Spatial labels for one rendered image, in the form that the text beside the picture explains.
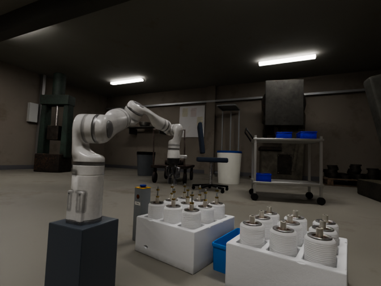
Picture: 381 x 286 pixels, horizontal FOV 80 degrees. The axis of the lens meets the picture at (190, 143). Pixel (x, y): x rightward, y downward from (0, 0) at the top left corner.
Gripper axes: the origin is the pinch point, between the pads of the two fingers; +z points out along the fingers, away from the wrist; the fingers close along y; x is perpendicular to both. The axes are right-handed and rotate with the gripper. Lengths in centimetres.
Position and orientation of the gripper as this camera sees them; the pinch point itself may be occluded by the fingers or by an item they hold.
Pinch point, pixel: (172, 181)
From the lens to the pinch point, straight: 137.2
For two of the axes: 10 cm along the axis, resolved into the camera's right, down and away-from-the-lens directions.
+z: -0.4, 10.0, -0.7
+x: 8.3, 0.7, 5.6
